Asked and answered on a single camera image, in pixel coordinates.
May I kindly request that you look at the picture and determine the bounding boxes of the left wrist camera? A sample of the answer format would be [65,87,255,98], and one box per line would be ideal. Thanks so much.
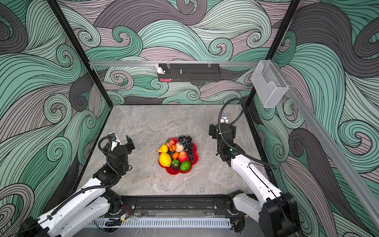
[108,133,120,150]

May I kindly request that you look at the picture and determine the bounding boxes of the white perforated cable duct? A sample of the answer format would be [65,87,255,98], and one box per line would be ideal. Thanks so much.
[88,217,232,229]

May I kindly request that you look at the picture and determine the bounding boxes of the aluminium rail right wall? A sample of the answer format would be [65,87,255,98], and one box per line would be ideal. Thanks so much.
[273,61,379,227]

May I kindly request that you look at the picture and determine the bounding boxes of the red flower-shaped bowl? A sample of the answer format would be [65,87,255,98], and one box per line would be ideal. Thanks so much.
[158,135,199,175]

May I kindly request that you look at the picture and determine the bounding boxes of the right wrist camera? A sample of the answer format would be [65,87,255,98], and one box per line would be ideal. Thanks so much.
[220,113,229,123]

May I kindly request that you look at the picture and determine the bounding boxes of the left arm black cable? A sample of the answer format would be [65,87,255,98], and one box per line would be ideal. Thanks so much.
[47,135,132,217]

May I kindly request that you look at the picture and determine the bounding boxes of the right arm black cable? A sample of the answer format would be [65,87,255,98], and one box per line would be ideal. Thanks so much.
[218,97,277,170]

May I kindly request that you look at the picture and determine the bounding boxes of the yellow lemon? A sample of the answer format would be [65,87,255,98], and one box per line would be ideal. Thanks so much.
[159,153,172,167]

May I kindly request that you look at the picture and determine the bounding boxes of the green lime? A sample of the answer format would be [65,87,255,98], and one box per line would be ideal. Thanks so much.
[180,161,191,172]

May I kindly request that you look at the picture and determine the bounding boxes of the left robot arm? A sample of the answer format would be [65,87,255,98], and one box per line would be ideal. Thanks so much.
[15,133,135,237]

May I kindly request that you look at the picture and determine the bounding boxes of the clear plastic wall bin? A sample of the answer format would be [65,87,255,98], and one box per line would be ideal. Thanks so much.
[251,60,288,108]

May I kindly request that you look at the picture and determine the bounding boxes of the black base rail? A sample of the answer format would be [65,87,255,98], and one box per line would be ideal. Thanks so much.
[121,195,244,216]

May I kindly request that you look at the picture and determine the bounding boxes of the white rabbit figurine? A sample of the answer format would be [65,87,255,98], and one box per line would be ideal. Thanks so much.
[155,64,165,74]

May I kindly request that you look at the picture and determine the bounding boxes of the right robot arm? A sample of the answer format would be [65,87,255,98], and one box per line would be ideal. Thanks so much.
[209,123,301,237]

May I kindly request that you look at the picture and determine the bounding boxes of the black wall shelf tray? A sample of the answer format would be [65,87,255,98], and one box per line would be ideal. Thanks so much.
[157,63,221,85]

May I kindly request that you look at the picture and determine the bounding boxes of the black grape bunch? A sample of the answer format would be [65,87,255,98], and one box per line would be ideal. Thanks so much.
[178,136,194,162]

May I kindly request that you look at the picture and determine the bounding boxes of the small yellow citrus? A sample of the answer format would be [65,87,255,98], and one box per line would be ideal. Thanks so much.
[158,144,169,153]

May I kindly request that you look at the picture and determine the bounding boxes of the red apple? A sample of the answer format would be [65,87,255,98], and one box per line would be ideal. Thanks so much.
[178,151,189,163]

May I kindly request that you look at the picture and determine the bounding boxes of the pink item in shelf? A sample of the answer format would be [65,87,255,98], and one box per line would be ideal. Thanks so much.
[159,79,172,83]

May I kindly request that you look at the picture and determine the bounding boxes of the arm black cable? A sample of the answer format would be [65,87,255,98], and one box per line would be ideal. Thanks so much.
[47,135,132,217]
[218,97,277,170]

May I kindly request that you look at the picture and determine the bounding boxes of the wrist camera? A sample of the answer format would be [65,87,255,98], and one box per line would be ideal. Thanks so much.
[108,133,120,150]
[220,113,229,123]

